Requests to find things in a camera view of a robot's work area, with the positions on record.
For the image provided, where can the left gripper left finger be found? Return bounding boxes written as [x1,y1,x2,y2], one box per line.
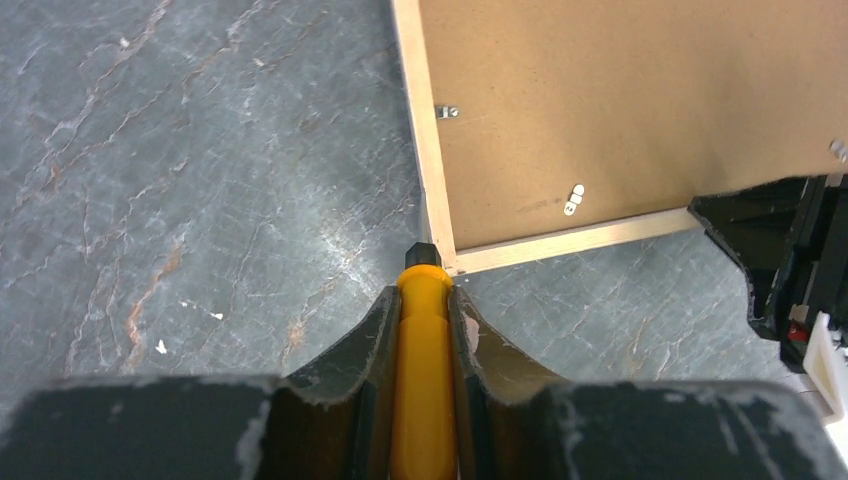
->
[1,286,401,479]

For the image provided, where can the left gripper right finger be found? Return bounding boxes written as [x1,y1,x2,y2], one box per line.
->
[449,287,847,479]

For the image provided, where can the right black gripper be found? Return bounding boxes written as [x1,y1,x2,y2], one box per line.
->
[687,176,847,374]

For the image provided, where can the white wooden picture frame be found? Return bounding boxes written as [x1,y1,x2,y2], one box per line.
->
[391,1,847,275]

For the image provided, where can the orange handle screwdriver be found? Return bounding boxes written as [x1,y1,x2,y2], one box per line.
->
[390,242,458,479]

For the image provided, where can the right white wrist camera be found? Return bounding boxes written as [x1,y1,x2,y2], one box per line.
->
[802,311,847,425]

